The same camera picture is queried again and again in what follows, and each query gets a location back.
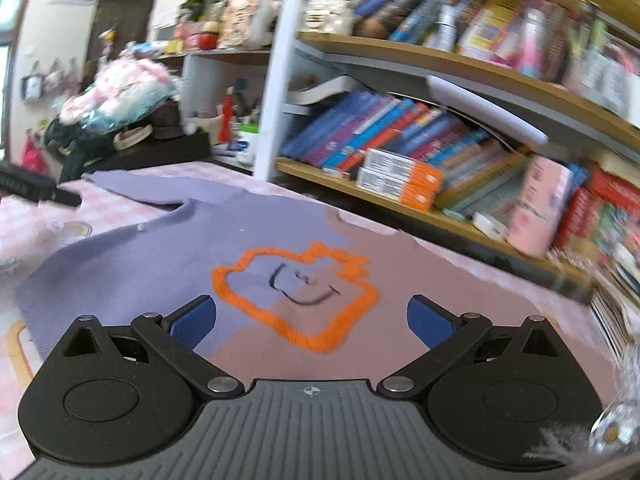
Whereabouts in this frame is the white basket with pearls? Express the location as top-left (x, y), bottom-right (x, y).
top-left (300, 0), bottom-right (355, 36)

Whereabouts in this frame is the white pen holder cup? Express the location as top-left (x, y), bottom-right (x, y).
top-left (236, 124), bottom-right (259, 167)

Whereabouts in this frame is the row of colourful books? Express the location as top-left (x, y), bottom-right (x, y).
top-left (280, 90), bottom-right (530, 219)

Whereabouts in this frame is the black bag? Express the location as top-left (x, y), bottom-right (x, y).
top-left (43, 99), bottom-right (210, 182)

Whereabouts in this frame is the white rolled paper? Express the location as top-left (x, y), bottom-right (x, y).
top-left (426, 76), bottom-right (549, 146)

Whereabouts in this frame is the pink checkered tablecloth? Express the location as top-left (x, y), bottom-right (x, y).
top-left (0, 159), bottom-right (614, 480)

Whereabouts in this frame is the lower orange white box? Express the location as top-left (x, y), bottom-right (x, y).
top-left (356, 168), bottom-right (436, 212)

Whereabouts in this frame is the orange white box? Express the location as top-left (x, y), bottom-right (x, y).
top-left (356, 168), bottom-right (436, 212)
top-left (363, 148), bottom-right (444, 192)

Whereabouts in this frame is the purple and pink sweater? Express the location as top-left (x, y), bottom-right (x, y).
top-left (16, 171), bottom-right (615, 400)

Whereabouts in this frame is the wooden bookshelf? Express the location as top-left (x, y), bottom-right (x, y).
top-left (253, 0), bottom-right (639, 295)

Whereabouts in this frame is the upper orange white box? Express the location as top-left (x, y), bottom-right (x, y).
top-left (363, 148), bottom-right (444, 192)

